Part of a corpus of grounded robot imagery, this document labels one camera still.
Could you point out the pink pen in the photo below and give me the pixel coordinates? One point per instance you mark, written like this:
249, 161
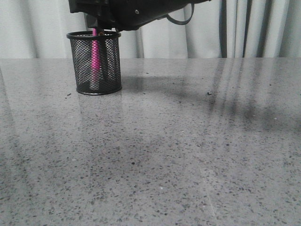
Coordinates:
95, 66

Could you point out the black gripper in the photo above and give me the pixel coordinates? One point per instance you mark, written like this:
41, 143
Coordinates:
128, 15

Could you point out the black mesh pen holder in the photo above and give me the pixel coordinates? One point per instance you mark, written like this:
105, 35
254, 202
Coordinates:
81, 44

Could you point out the grey orange scissors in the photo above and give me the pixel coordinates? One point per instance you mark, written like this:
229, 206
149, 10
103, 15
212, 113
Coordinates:
103, 54

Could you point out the grey curtain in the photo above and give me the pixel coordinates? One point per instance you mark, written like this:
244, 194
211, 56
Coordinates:
218, 28

